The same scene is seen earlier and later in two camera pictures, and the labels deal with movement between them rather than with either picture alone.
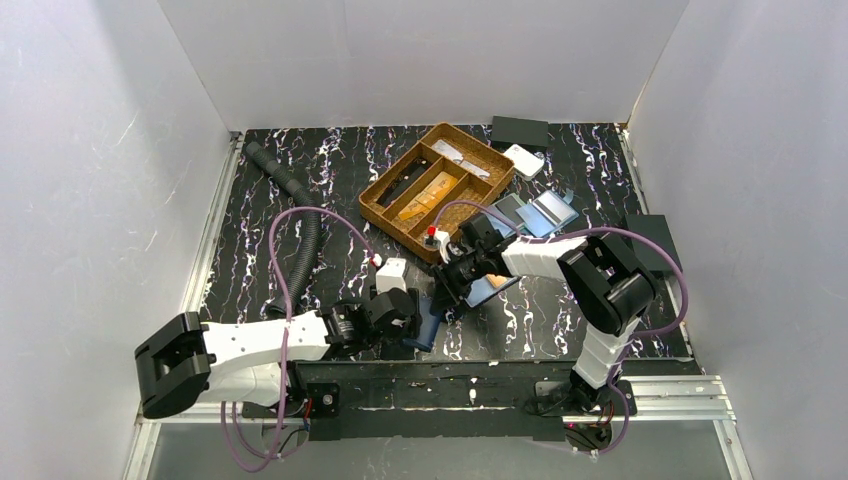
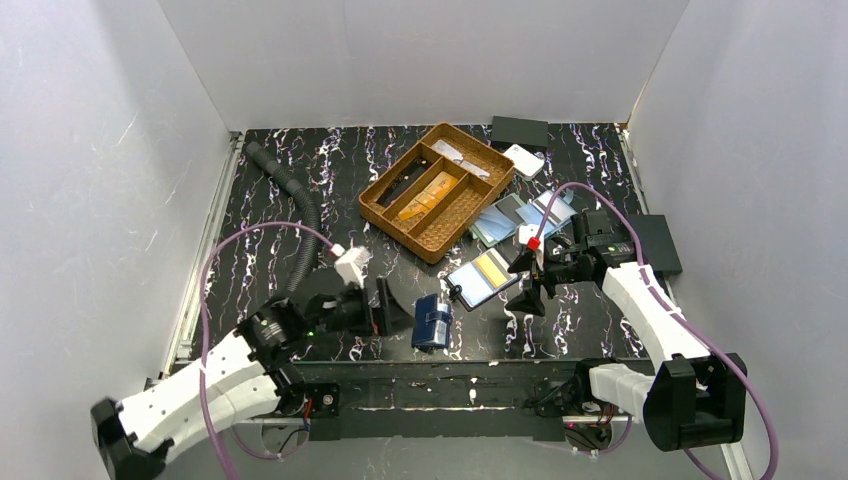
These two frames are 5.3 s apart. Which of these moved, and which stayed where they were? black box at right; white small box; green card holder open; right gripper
Moved: right gripper
Stayed: white small box; black box at right; green card holder open
